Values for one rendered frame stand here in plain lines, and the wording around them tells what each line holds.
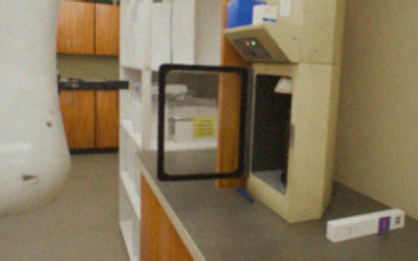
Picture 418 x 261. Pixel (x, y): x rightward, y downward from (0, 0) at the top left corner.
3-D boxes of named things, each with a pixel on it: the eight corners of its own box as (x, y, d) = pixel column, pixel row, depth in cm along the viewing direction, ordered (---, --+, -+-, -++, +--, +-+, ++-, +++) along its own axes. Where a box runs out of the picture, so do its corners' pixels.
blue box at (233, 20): (252, 32, 134) (254, 5, 133) (266, 30, 125) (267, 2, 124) (225, 29, 130) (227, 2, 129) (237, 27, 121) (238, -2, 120)
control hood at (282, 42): (251, 61, 137) (253, 32, 136) (299, 62, 108) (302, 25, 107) (220, 59, 132) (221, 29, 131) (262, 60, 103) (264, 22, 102)
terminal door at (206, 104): (243, 178, 140) (248, 66, 135) (156, 182, 130) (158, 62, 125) (243, 177, 141) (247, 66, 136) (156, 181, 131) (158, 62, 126)
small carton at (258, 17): (266, 28, 119) (267, 8, 118) (276, 27, 114) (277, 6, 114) (252, 26, 116) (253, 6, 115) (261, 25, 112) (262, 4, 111)
